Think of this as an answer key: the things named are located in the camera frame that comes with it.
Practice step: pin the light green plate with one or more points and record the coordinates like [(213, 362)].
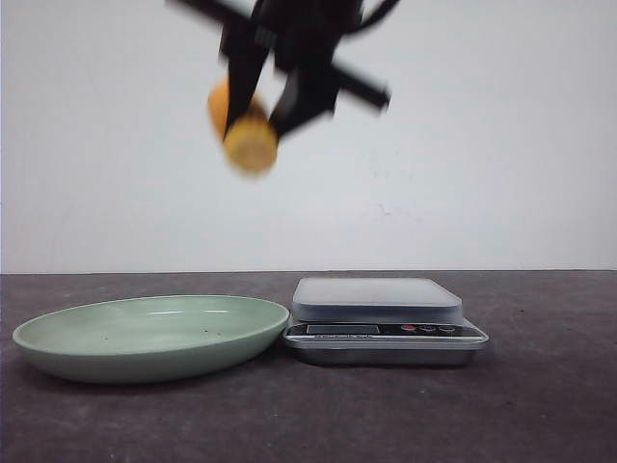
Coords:
[(150, 339)]

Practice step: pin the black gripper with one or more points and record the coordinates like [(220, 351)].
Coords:
[(301, 37)]

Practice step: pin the silver electronic kitchen scale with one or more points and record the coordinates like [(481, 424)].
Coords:
[(369, 321)]

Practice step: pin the yellow corn cob piece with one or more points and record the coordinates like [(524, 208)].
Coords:
[(250, 145)]

